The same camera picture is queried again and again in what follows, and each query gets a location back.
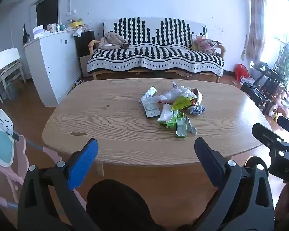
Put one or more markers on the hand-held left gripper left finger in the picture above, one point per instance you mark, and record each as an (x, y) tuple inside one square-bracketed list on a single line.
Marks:
[(84, 163)]

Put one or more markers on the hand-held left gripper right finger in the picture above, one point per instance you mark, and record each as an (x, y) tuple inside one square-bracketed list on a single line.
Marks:
[(207, 158)]

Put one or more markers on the black trash bin gold rim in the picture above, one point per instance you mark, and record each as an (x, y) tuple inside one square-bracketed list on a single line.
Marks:
[(250, 161)]

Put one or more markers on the clear plastic wrapper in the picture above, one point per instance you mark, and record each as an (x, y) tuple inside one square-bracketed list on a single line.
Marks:
[(191, 126)]

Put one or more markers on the green white snack bag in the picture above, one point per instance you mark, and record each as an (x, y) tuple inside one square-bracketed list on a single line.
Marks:
[(167, 115)]

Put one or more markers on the yellow toy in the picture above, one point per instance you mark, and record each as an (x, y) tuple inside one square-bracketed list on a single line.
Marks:
[(275, 117)]

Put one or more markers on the pink tricycle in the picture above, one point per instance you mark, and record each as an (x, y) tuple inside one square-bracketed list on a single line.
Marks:
[(279, 105)]

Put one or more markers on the small green carton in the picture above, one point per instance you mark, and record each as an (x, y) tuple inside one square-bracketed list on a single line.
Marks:
[(180, 127)]

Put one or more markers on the black wooden chair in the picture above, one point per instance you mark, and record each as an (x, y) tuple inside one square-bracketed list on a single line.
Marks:
[(251, 93)]

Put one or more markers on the crumpled blue grey paper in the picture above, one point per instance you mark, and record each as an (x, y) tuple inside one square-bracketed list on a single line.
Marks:
[(197, 110)]

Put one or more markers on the person's dark clothed leg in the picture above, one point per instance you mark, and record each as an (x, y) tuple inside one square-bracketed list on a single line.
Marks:
[(115, 207)]

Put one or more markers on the white plastic bag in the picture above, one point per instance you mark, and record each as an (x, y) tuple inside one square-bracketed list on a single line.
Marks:
[(244, 80)]

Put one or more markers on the yellow green snack wrapper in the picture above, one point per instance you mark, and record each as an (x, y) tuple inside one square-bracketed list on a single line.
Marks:
[(181, 102)]

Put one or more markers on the green potted plant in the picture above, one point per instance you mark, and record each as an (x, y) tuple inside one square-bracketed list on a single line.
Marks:
[(285, 60)]

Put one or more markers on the red plastic bag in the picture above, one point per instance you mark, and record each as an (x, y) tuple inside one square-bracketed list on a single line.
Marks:
[(241, 71)]

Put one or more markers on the clear plastic bag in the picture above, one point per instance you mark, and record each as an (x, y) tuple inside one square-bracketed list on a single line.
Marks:
[(175, 92)]

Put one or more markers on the flattened white cardboard box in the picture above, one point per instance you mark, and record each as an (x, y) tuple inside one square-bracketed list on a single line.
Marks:
[(150, 107)]

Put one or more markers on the printed fabric baby seat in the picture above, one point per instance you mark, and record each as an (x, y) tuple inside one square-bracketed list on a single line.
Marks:
[(1, 139)]

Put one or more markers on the green white blister pack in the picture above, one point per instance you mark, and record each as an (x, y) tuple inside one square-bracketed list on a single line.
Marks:
[(150, 92)]

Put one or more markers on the white cabinet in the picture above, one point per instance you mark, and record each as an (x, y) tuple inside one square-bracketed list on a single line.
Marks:
[(53, 65)]

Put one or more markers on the beige patterned curtain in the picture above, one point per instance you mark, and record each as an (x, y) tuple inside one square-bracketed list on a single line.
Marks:
[(256, 21)]

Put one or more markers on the black white striped sofa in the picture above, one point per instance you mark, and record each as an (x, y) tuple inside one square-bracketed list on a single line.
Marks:
[(159, 53)]

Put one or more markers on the beige plush cloth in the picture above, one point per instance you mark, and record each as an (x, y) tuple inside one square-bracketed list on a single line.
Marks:
[(113, 41)]

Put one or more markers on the white crumpled paper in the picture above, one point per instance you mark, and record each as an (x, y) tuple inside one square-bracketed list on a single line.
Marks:
[(79, 31)]

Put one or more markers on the white paper box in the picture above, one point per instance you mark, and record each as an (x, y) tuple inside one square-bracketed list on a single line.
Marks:
[(38, 31)]

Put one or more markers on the yellow box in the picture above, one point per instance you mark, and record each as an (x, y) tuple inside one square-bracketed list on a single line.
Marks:
[(75, 24)]

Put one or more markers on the wooden frame sofa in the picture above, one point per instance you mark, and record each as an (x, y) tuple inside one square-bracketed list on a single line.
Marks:
[(92, 45)]

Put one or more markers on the white wall socket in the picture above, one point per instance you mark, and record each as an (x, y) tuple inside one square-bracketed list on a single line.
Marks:
[(71, 12)]

